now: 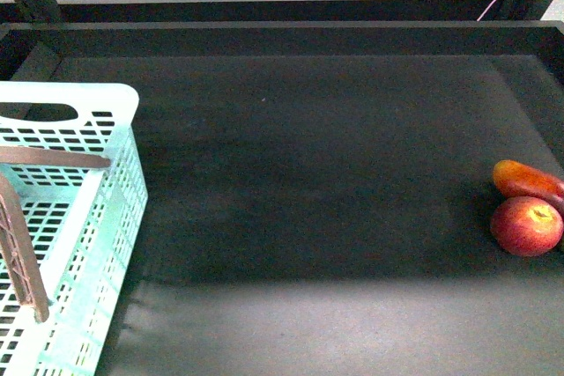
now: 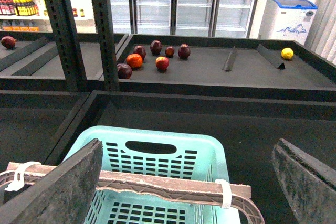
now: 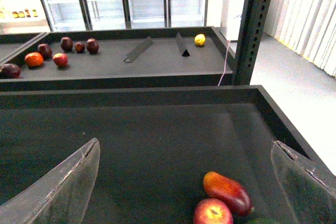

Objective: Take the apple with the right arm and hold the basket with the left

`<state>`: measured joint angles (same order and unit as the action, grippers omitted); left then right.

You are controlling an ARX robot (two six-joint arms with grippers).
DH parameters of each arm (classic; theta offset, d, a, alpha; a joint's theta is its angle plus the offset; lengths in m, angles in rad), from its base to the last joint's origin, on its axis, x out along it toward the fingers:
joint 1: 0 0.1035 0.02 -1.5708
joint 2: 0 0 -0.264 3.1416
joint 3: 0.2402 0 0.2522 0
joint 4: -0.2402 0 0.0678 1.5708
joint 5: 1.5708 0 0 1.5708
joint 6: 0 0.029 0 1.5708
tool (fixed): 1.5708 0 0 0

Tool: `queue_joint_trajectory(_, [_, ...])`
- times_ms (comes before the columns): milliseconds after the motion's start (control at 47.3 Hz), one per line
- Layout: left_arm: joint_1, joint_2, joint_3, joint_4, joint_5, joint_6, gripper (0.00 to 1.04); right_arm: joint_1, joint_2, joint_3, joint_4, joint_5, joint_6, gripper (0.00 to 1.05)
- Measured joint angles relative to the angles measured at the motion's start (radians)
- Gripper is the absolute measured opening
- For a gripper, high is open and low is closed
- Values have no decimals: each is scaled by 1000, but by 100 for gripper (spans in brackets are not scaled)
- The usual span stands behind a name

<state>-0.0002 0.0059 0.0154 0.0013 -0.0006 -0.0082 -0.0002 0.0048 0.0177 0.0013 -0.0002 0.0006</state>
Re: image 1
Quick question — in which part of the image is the brown basket handle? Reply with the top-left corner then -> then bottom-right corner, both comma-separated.
1,146 -> 111,323

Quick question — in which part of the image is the black front display tray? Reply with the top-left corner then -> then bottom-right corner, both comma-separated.
1,22 -> 563,375

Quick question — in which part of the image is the light blue plastic basket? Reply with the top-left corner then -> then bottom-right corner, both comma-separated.
1,82 -> 147,375

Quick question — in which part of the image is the red orange mango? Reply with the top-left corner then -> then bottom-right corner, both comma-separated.
493,159 -> 563,215

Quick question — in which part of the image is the red apple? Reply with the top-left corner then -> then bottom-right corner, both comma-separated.
490,196 -> 563,257

